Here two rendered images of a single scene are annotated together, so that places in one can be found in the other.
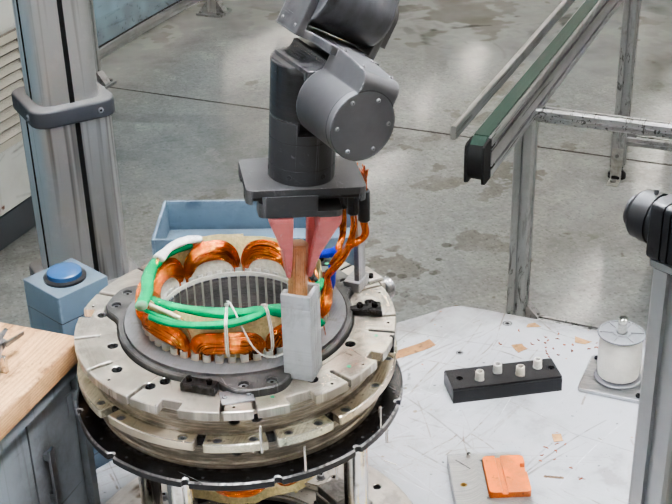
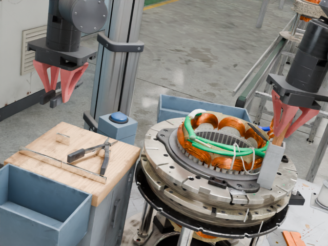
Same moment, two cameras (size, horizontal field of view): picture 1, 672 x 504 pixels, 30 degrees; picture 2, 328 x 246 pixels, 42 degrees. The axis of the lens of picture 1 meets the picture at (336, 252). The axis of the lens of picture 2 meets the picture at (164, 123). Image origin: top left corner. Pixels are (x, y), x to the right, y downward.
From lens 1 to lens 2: 0.51 m
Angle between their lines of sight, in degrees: 7
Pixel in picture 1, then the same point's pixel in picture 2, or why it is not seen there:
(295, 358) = (265, 176)
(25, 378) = (118, 163)
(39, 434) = (116, 192)
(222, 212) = (184, 104)
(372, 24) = not seen: outside the picture
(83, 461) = (123, 207)
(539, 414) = (297, 214)
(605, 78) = not seen: hidden behind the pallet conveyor
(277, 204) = (295, 98)
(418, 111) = (184, 87)
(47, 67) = (121, 24)
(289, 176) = (303, 85)
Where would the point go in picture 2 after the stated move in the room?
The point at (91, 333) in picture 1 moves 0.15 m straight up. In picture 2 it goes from (153, 147) to (167, 77)
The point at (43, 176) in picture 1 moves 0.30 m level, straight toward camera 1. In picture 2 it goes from (106, 73) to (128, 123)
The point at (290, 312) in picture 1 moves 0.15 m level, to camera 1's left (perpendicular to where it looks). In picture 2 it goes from (272, 153) to (190, 141)
